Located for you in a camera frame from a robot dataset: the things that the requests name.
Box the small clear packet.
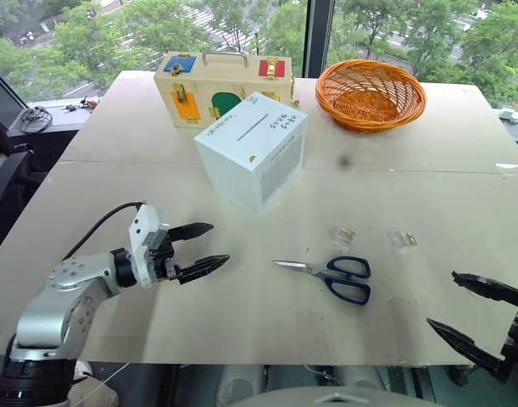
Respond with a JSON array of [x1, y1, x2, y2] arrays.
[[329, 226, 358, 248], [389, 229, 419, 253]]

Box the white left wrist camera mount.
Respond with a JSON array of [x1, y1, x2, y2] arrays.
[[127, 203, 175, 291]]

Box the small keys and tools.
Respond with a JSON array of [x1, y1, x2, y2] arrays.
[[62, 96, 103, 114]]

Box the orange wicker basket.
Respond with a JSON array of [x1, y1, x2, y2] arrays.
[[315, 59, 427, 134]]

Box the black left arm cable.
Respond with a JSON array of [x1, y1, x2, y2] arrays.
[[61, 202, 146, 262]]

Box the white cube box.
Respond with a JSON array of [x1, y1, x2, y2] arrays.
[[193, 91, 309, 218]]

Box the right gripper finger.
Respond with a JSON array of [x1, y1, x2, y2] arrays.
[[450, 270, 518, 307], [426, 317, 513, 382]]

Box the blue handled scissors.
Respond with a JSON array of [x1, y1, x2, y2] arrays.
[[271, 254, 372, 306]]

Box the black cable bundle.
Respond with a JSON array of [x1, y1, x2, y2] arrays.
[[18, 105, 54, 134]]

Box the dark window frame post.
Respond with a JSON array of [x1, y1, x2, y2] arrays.
[[304, 0, 337, 80]]

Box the wooden lock box with handle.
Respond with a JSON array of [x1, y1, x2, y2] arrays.
[[153, 51, 301, 130]]

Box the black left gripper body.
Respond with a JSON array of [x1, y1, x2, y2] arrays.
[[146, 231, 186, 286]]

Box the grey robot torso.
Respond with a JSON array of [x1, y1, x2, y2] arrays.
[[249, 384, 448, 407]]

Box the black office chair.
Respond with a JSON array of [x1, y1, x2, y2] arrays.
[[0, 101, 52, 209]]

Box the dark slanted window panel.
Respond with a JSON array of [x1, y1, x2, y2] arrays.
[[0, 62, 31, 131]]

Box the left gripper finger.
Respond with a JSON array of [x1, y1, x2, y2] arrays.
[[175, 254, 231, 286], [164, 222, 215, 244]]

